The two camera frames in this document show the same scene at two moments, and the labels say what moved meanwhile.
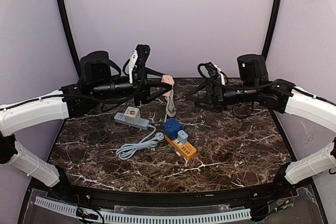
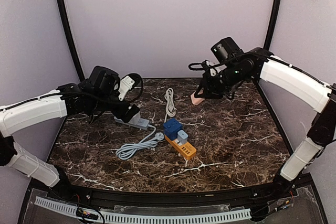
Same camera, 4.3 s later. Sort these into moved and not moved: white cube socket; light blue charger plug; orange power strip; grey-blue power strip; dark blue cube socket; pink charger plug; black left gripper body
Moved: black left gripper body; pink charger plug
Not moved: grey-blue power strip; dark blue cube socket; orange power strip; white cube socket; light blue charger plug
